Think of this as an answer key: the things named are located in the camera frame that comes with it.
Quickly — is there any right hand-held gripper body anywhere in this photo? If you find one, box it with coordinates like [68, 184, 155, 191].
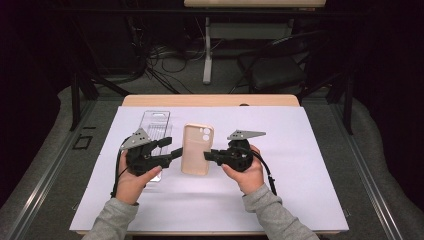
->
[219, 129, 267, 173]

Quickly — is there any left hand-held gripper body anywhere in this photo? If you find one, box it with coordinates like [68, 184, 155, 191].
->
[119, 127, 173, 176]

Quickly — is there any beige phone case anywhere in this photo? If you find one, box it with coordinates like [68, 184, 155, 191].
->
[180, 123, 215, 176]

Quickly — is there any clear plastic storage box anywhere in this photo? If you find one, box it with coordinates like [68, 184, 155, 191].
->
[138, 110, 173, 183]

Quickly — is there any person's right hand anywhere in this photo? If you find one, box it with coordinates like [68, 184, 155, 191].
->
[221, 145, 265, 196]

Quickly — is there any person's left hand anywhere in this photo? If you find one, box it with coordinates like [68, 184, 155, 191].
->
[115, 149, 163, 205]

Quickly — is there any black metal stand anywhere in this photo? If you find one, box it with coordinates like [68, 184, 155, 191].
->
[69, 70, 132, 132]
[296, 70, 355, 136]

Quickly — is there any black chair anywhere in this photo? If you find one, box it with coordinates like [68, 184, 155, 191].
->
[229, 29, 331, 95]

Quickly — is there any left hand-held gripper black cable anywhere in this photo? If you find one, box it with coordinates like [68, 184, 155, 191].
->
[110, 149, 129, 198]

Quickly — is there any hand-held gripper black cable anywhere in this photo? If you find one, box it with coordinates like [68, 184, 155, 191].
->
[110, 149, 129, 198]
[251, 149, 278, 196]

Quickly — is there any right hand-held gripper black cable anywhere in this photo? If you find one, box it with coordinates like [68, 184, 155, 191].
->
[251, 149, 278, 196]

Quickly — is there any tangle of floor cables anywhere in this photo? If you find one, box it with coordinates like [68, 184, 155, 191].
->
[126, 16, 231, 95]

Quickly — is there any grey metal floor rail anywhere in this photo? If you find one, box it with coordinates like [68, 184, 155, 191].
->
[4, 99, 99, 240]
[328, 99, 406, 240]

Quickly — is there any white desk frame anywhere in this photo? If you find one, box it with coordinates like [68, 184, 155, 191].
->
[183, 0, 327, 85]

